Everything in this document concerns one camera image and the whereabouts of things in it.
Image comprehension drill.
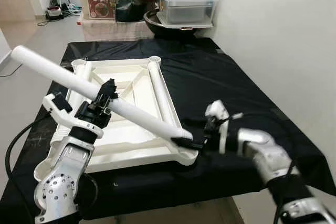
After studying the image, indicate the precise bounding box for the white floor cable bundle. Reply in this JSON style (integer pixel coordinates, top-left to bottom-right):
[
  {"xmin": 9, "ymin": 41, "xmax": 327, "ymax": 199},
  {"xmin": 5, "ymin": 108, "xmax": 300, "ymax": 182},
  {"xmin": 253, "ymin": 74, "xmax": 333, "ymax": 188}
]
[{"xmin": 66, "ymin": 3, "xmax": 83, "ymax": 16}]

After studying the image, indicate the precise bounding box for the white plastic children table top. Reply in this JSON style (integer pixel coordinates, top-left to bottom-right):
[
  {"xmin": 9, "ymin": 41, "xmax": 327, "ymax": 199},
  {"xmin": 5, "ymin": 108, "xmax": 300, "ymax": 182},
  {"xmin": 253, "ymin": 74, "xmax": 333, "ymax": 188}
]
[{"xmin": 50, "ymin": 56, "xmax": 199, "ymax": 175}]

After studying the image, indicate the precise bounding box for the beige covered low bench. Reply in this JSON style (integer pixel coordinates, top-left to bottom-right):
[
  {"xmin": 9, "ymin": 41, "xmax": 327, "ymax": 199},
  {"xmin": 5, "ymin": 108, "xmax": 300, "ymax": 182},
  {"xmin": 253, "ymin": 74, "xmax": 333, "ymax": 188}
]
[{"xmin": 79, "ymin": 14, "xmax": 158, "ymax": 41}]

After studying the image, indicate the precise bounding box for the black tablecloth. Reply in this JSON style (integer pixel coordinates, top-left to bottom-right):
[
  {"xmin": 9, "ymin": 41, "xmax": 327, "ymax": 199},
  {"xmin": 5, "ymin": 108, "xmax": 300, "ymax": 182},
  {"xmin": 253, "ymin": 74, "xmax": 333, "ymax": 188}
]
[{"xmin": 0, "ymin": 38, "xmax": 336, "ymax": 222}]

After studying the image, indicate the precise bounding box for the clear plastic storage box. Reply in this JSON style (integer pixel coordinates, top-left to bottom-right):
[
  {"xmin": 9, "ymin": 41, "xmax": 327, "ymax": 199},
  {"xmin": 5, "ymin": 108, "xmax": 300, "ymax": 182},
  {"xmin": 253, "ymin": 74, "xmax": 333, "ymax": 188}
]
[{"xmin": 156, "ymin": 0, "xmax": 218, "ymax": 28}]

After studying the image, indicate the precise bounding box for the black wok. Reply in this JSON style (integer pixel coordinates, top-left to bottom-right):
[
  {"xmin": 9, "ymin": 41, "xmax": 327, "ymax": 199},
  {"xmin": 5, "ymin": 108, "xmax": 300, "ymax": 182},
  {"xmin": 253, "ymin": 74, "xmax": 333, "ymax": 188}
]
[{"xmin": 143, "ymin": 10, "xmax": 213, "ymax": 38}]

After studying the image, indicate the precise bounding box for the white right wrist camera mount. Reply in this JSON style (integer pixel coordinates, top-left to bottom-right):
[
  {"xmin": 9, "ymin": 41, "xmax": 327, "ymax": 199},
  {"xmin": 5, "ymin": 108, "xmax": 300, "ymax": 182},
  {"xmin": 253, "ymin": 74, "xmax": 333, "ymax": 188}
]
[{"xmin": 205, "ymin": 100, "xmax": 232, "ymax": 154}]

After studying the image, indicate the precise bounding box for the red printed food box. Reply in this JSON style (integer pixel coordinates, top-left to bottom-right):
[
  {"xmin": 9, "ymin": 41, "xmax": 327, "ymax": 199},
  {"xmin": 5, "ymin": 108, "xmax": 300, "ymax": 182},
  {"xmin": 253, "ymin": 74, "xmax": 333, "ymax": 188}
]
[{"xmin": 84, "ymin": 0, "xmax": 122, "ymax": 20}]

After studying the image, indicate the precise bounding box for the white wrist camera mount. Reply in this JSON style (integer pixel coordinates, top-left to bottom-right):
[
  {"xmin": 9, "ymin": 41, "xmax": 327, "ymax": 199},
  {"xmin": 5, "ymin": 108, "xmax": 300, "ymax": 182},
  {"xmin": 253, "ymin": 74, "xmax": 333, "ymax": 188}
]
[
  {"xmin": 205, "ymin": 100, "xmax": 232, "ymax": 154},
  {"xmin": 43, "ymin": 93, "xmax": 103, "ymax": 138}
]

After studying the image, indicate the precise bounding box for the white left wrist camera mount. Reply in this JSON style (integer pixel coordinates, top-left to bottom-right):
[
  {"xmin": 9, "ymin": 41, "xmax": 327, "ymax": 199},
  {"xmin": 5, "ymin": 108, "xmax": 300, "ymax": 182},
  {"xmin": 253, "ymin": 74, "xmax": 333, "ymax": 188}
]
[{"xmin": 43, "ymin": 93, "xmax": 103, "ymax": 138}]

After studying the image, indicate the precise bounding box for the small floor appliance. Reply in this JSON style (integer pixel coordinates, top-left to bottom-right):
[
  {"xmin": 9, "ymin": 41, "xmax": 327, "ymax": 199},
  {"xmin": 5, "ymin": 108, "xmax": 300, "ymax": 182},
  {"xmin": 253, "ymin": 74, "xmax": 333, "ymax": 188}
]
[{"xmin": 46, "ymin": 5, "xmax": 66, "ymax": 21}]

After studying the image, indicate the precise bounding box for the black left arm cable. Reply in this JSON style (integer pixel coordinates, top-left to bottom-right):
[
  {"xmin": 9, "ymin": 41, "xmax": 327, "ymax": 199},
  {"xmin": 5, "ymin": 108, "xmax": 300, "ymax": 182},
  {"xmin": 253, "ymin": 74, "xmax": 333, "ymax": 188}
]
[{"xmin": 5, "ymin": 111, "xmax": 53, "ymax": 193}]

